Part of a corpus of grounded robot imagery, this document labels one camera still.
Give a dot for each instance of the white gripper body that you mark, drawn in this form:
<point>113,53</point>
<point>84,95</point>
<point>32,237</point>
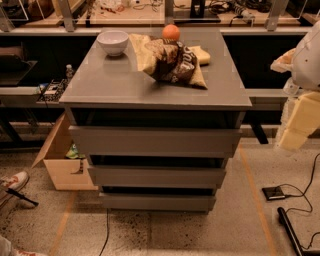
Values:
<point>309,65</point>

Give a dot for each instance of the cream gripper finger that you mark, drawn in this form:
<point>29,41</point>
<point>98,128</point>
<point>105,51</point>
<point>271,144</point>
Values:
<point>284,62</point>

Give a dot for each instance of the grey top drawer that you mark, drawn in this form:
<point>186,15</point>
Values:
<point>159,142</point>

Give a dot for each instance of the grey drawer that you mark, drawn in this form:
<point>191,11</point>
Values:
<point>205,178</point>
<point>158,202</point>
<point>159,142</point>

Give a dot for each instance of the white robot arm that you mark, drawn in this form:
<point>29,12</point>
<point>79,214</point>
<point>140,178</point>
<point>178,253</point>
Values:
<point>306,64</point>

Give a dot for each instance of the grey drawer cabinet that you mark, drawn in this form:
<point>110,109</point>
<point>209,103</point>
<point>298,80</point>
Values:
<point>112,92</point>

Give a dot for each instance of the grey bottom drawer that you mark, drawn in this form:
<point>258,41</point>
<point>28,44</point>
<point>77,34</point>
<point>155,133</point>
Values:
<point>158,202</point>

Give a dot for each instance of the grey middle drawer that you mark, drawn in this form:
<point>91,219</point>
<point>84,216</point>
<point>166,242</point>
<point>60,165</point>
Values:
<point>205,178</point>

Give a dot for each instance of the clear sanitizer bottle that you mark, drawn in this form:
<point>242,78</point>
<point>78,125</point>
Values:
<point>290,88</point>

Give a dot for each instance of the yellow sponge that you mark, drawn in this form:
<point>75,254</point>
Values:
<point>200,56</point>

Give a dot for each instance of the black device on floor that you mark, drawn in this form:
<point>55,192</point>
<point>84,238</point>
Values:
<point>273,193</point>

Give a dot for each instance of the black stand leg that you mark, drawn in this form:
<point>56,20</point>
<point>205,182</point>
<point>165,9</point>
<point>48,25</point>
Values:
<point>285,222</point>

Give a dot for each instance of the brown chip bag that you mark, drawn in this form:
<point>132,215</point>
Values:
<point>167,60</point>

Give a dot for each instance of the orange fruit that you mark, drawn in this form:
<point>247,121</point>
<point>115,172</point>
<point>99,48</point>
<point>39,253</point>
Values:
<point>171,31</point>

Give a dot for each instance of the white bowl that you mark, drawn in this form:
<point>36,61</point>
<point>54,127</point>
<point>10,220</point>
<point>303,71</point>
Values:
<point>113,42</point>

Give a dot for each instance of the small clear bottle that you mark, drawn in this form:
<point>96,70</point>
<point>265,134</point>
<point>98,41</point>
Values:
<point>69,72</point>

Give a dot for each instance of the green snack bag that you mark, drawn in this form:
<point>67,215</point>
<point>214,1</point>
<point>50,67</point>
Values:
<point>73,153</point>

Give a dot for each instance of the cardboard box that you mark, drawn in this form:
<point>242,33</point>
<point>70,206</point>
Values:
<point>66,173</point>

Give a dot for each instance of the grey shelf bench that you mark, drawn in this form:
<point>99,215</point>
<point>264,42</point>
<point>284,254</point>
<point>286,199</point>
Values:
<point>28,97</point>

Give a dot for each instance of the white sneaker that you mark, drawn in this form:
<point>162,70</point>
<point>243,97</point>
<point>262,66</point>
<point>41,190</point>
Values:
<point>15,182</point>

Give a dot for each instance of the black rod tool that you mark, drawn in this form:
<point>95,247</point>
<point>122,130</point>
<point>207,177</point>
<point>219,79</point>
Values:
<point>21,196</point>

